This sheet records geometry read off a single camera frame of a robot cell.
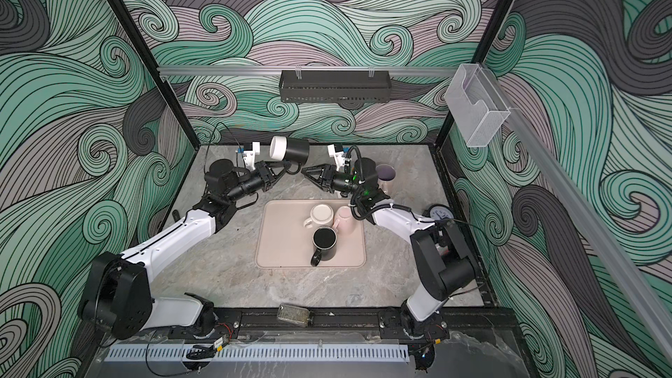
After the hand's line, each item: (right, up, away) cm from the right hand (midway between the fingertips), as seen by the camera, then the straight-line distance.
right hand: (304, 175), depth 74 cm
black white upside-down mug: (-5, +8, -2) cm, 10 cm away
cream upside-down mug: (+5, -15, +14) cm, 21 cm away
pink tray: (-9, -24, +15) cm, 29 cm away
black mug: (+6, -22, +4) cm, 23 cm away
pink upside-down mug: (+13, -17, +12) cm, 24 cm away
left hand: (-3, +3, -1) cm, 5 cm away
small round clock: (+49, -14, +21) cm, 55 cm away
